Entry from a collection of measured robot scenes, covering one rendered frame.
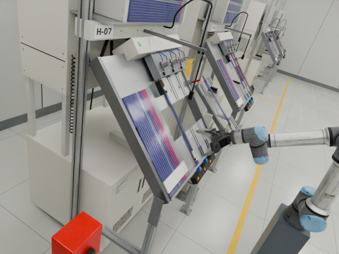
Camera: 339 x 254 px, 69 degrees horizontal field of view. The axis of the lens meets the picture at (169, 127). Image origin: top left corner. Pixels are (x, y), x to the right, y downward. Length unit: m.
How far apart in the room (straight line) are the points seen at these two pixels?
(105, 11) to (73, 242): 0.90
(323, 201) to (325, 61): 7.73
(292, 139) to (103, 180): 0.99
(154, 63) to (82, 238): 0.86
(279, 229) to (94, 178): 1.10
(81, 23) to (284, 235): 1.52
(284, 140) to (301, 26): 7.62
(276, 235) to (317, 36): 7.67
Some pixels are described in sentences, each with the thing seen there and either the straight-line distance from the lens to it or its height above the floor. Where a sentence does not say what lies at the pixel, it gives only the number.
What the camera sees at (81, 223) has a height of 0.78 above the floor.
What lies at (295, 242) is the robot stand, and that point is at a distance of 1.73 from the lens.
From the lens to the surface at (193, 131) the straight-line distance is 1.52.
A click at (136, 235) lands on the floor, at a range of 1.94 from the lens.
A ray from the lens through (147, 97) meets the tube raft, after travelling 1.23.
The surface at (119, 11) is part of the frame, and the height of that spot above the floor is 1.43.
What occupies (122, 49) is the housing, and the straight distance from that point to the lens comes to 1.25.
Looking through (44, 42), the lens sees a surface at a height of 1.22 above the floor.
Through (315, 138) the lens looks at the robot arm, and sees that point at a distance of 1.41.
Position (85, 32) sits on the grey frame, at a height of 1.34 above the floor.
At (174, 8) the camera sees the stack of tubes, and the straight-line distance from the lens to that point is 1.53.
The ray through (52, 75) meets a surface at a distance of 1.34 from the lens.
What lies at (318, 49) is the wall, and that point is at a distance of 8.93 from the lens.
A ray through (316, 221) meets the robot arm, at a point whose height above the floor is 0.74.
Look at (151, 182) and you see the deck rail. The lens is 1.16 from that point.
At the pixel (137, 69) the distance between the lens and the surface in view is 1.28.
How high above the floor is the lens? 1.55
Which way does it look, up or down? 28 degrees down
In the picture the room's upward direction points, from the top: 14 degrees clockwise
